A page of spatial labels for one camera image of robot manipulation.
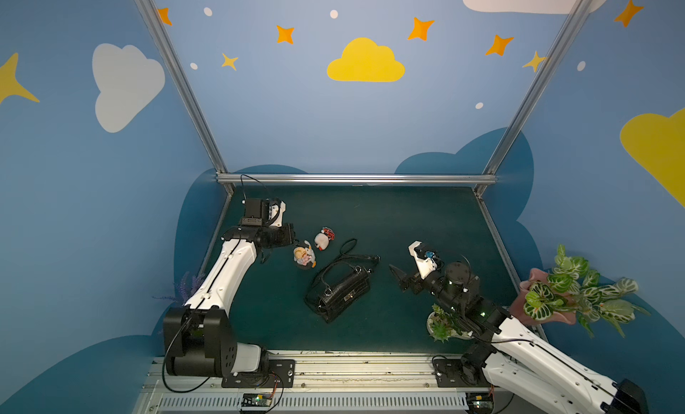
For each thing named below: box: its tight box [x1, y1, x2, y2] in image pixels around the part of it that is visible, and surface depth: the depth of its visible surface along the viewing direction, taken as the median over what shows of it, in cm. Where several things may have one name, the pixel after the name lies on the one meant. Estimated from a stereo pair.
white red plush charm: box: [313, 226, 337, 251], surface depth 103 cm
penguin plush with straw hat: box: [292, 240, 317, 268], surface depth 90 cm
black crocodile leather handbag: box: [304, 238, 381, 324], surface depth 82 cm
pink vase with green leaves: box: [508, 244, 651, 338], surface depth 64 cm
